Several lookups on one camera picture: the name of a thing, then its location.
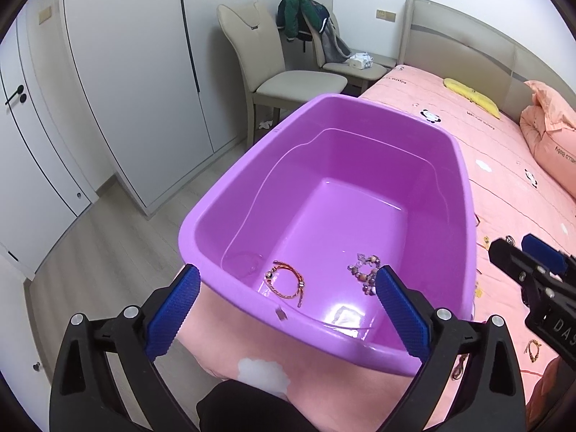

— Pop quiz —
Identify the bed with pink sheet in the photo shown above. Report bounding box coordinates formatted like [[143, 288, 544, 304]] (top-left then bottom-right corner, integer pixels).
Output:
[[180, 65, 576, 432]]

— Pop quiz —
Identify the green and grey jacket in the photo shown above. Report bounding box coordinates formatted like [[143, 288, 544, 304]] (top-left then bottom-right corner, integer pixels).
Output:
[[276, 0, 352, 64]]

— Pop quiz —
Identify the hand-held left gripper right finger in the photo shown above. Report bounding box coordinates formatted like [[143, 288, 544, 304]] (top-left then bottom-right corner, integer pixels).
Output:
[[375, 265, 527, 432]]

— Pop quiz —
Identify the beige upholstered chair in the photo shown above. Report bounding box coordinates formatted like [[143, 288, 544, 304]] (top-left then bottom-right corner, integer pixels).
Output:
[[217, 2, 348, 140], [306, 9, 388, 95]]

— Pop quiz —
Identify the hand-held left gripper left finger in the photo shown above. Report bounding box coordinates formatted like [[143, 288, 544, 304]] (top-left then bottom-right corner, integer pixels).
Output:
[[49, 263, 201, 432]]

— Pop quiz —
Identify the purple plastic basin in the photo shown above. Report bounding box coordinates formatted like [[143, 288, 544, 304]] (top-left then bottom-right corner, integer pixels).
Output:
[[179, 94, 477, 376]]

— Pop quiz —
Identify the yellow pillow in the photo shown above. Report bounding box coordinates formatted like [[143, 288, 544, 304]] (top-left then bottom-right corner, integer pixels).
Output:
[[443, 77, 501, 120]]

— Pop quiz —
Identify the beige bed headboard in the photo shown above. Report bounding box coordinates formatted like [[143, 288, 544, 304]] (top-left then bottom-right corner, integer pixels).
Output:
[[398, 0, 576, 127]]

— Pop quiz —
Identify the white door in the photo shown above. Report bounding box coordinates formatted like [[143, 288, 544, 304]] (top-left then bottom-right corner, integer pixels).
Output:
[[0, 9, 100, 280]]

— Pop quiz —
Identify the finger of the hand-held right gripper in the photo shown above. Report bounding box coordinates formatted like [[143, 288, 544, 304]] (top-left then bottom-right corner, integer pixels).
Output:
[[490, 238, 541, 286], [522, 234, 576, 280]]

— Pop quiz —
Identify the red cord bracelet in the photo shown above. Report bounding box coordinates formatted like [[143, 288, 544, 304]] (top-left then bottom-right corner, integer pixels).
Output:
[[265, 260, 307, 309]]

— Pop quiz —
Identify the beaded charm bracelet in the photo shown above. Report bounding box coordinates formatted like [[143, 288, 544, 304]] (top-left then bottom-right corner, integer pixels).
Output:
[[347, 253, 383, 296]]

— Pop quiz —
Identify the white wardrobe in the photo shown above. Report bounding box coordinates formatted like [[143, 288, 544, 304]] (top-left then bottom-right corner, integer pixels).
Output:
[[63, 0, 334, 217]]

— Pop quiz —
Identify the person's right hand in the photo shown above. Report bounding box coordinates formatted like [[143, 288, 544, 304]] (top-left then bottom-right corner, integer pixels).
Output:
[[526, 352, 576, 432]]

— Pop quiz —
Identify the folded pink quilt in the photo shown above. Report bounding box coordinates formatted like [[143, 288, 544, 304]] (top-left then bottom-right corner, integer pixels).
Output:
[[519, 80, 576, 185]]

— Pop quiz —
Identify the person's black clothing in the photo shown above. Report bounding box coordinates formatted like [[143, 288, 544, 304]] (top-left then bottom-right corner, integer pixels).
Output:
[[195, 380, 316, 432]]

